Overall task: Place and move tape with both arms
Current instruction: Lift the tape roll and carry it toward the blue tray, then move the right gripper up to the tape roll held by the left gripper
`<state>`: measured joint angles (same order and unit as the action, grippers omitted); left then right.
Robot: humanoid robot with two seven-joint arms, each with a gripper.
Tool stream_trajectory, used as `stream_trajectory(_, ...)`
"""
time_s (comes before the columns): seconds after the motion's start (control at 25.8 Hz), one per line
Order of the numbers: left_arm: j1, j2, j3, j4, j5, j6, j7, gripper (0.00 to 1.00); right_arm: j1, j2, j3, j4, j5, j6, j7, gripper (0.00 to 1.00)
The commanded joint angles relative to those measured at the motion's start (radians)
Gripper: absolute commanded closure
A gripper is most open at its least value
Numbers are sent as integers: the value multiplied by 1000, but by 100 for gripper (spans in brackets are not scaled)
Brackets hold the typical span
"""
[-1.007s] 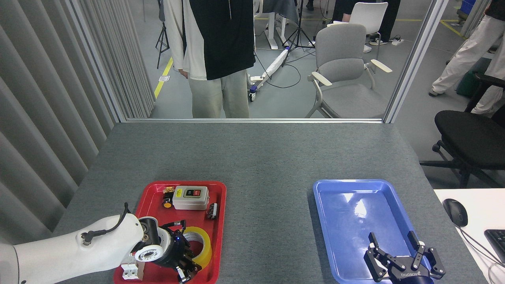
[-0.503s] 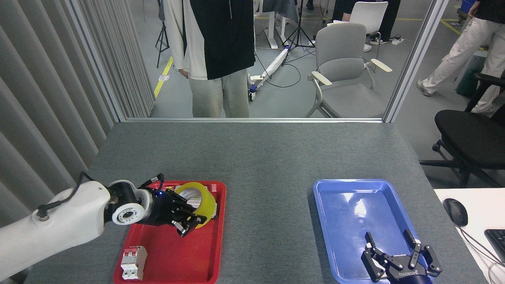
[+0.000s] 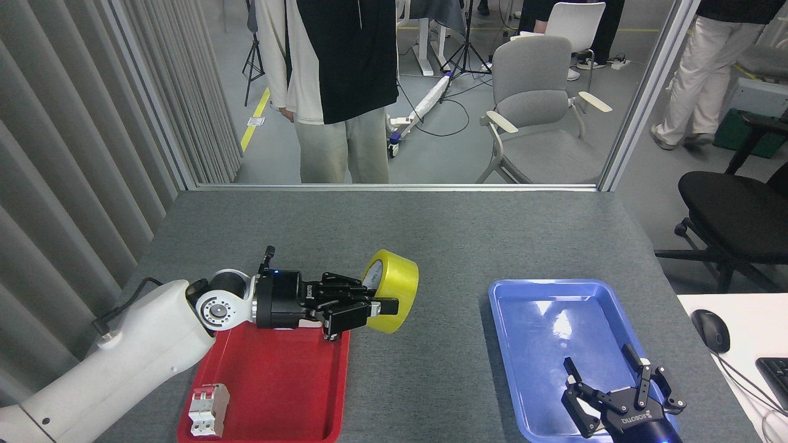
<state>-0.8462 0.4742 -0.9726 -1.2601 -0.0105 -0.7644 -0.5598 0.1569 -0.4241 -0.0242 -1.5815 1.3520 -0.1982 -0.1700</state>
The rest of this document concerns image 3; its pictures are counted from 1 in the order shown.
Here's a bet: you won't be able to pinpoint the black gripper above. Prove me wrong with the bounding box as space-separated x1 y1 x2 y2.
561 343 686 443
257 271 400 340

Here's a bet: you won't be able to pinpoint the yellow tape roll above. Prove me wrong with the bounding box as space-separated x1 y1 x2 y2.
361 249 420 334

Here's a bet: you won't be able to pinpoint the blue plastic tray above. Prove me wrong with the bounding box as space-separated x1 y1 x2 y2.
488 279 678 443

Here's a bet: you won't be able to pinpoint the red plastic tray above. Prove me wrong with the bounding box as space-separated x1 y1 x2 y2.
177 321 352 443

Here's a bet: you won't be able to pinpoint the black computer mouse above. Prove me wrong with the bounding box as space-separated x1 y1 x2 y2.
691 309 731 354

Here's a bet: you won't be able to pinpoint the silver aluminium crossbar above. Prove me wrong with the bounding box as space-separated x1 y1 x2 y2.
196 183 601 192

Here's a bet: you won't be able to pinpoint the white desk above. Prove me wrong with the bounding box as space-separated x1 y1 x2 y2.
676 293 788 443

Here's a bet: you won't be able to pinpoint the black keyboard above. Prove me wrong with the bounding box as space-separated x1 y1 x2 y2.
755 357 788 412

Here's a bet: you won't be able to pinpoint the white circuit breaker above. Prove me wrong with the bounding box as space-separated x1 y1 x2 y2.
188 383 230 437

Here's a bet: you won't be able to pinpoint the white stand on wheels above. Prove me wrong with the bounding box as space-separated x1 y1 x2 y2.
387 73 454 158

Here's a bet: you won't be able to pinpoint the black office chair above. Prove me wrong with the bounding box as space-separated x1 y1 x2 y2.
654 110 788 293

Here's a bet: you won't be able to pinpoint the person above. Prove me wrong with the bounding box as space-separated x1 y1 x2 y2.
254 0 400 184
649 0 787 151
516 0 558 36
577 0 627 70

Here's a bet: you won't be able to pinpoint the green box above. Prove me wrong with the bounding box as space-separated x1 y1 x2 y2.
713 110 788 159

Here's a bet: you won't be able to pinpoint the black tripod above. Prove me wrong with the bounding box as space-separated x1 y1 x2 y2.
242 0 276 106
439 0 493 104

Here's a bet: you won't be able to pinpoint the grey chair cream armrests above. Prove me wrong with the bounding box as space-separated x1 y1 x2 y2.
475 36 613 184

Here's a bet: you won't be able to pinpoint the background table dark cloth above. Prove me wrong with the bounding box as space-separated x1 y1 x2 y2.
403 0 468 78

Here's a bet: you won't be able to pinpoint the grey pleated curtain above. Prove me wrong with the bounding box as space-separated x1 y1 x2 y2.
0 0 244 443

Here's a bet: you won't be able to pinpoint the white box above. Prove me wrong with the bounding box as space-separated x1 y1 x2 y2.
725 78 788 121

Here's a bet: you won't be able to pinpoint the white chair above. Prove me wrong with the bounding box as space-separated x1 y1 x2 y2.
510 2 607 94

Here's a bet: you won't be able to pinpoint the grey office chair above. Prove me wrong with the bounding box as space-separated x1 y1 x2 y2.
738 42 788 84

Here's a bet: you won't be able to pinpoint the black mouse cable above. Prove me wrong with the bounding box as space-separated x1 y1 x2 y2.
716 349 788 416

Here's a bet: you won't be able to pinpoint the silver aluminium post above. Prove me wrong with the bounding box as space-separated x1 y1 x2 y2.
598 0 702 192

